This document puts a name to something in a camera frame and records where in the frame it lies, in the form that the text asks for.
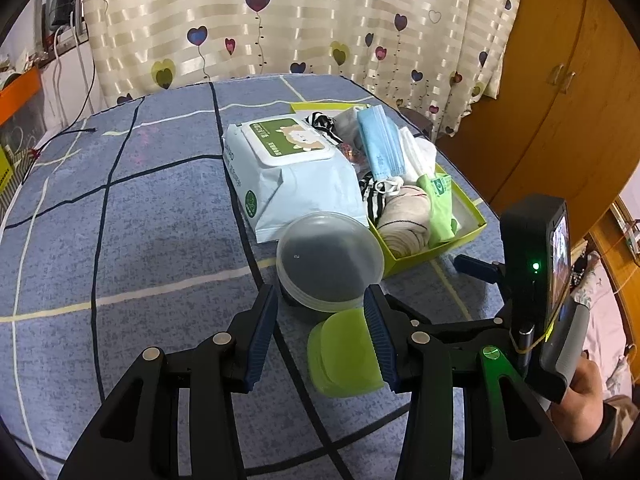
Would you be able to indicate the round grey plastic container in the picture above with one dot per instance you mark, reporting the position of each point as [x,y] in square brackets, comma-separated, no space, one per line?
[325,260]

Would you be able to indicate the cream heart print curtain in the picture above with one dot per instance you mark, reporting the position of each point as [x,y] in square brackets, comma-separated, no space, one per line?
[325,10]

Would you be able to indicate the blue face mask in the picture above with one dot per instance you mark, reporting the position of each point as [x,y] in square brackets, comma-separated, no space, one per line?
[380,145]

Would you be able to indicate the wooden wardrobe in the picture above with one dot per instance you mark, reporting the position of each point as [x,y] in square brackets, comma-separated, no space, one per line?
[550,110]

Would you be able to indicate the green plastic packet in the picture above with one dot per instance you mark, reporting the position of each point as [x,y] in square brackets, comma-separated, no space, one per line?
[440,200]

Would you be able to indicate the green lidded jar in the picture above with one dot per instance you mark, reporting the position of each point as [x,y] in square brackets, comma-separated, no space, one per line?
[345,355]

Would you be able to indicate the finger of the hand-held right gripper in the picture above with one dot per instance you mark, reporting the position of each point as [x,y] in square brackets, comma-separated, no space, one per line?
[465,327]
[480,267]

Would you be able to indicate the black power adapter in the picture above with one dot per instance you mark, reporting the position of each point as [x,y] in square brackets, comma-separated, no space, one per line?
[62,2]

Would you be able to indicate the person's right hand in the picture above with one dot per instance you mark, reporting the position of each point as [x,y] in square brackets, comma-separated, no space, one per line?
[582,400]

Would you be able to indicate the pale grey sock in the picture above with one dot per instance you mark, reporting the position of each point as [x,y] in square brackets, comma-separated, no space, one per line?
[347,122]

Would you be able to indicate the large green carton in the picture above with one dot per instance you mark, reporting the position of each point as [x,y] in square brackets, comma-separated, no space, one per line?
[4,170]

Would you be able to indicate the green cardboard box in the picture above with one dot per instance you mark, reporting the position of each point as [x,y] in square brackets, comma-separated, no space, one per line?
[415,260]

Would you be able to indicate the clear red printed wrapper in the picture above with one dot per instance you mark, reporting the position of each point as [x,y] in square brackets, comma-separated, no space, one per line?
[350,152]

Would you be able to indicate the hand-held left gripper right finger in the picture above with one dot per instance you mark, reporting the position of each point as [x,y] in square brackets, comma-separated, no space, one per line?
[380,340]

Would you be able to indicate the wet wipes pack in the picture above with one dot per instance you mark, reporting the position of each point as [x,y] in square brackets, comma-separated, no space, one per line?
[300,185]

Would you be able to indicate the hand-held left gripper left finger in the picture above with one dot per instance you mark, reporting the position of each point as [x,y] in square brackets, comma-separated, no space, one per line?
[260,340]

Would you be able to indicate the beige sock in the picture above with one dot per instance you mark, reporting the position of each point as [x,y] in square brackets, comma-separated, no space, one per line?
[405,220]

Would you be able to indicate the clear storage box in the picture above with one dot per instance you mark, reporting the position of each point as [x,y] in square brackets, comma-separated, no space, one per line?
[20,130]

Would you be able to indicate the person's right forearm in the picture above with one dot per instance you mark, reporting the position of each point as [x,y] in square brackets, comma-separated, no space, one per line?
[607,435]

